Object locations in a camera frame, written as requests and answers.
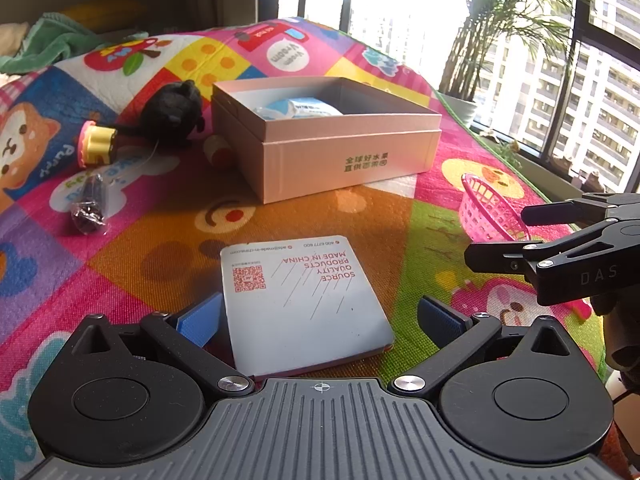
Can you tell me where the yellow and pink toy stamp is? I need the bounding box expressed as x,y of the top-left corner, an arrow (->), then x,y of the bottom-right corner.
77,121 -> 120,168

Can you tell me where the yellow cushion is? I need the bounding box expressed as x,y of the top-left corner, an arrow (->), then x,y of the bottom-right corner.
62,0 -> 146,31

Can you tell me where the white booklet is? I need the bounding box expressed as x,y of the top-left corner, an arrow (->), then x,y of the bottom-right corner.
220,235 -> 396,378

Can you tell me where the black plush toy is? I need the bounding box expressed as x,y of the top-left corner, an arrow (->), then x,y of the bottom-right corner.
112,80 -> 207,151

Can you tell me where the pink plastic toy basket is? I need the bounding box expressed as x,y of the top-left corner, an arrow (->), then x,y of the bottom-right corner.
460,173 -> 531,243

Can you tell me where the potted palm plant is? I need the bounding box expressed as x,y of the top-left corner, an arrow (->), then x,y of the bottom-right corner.
437,0 -> 596,128

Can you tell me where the small clear bag of screws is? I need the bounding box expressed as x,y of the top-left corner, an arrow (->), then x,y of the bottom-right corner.
70,172 -> 108,236

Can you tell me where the pink cardboard box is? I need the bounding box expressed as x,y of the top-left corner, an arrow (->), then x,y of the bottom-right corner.
211,76 -> 443,205

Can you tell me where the black window frame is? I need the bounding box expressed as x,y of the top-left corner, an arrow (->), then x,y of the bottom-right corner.
295,0 -> 640,201

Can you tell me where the colourful cartoon play mat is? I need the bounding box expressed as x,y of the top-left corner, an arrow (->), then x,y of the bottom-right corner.
0,16 -> 608,480

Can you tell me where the blue and white packet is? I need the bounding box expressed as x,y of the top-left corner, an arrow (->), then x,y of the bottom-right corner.
250,96 -> 346,121

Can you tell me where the green towel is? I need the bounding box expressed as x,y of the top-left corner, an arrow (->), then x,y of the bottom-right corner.
0,12 -> 148,75

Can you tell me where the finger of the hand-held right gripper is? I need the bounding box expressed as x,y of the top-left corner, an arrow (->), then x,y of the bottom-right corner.
521,192 -> 640,227
464,219 -> 640,273

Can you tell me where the small red and white toy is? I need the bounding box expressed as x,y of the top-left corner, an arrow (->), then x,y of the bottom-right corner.
204,134 -> 238,170

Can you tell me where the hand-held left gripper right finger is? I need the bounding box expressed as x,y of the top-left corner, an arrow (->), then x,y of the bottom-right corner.
390,296 -> 583,397

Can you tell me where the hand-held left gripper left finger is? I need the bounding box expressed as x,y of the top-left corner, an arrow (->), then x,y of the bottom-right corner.
60,292 -> 255,397

